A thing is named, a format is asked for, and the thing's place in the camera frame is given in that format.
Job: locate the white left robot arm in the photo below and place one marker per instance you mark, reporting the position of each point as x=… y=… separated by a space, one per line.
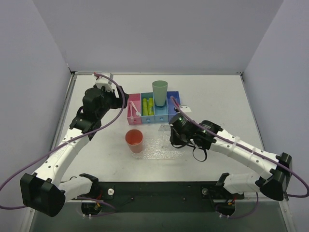
x=43 y=190

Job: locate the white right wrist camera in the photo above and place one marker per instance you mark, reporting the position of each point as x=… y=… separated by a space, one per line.
x=185 y=108

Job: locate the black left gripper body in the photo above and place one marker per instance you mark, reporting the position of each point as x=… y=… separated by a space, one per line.
x=122 y=99

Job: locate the large green toothpaste tube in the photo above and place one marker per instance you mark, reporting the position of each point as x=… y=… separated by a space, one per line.
x=150 y=107

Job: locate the small green toothpaste tube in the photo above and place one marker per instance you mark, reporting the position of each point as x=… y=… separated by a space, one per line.
x=144 y=107

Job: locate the pink toothbrush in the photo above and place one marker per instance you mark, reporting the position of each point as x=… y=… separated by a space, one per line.
x=131 y=112

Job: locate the orange plastic cup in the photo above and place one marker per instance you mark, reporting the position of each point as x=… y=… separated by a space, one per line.
x=134 y=139

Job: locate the green plastic cup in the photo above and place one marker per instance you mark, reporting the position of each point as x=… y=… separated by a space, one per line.
x=160 y=92

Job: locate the teal drawer bin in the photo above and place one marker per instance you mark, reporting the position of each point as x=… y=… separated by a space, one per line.
x=146 y=119

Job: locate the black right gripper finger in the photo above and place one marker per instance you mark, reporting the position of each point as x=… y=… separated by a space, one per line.
x=174 y=139
x=188 y=141

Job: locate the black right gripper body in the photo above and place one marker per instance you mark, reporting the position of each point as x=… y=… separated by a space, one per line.
x=175 y=139

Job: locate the light blue drawer bin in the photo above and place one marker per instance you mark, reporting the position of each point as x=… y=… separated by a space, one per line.
x=161 y=113

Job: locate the aluminium table frame rail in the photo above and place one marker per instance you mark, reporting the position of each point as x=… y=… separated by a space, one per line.
x=270 y=171

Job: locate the clear textured tray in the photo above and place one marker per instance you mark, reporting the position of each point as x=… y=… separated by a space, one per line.
x=158 y=148

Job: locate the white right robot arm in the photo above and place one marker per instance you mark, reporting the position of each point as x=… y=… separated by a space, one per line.
x=270 y=174

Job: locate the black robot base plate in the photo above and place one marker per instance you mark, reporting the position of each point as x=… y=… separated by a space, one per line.
x=157 y=197

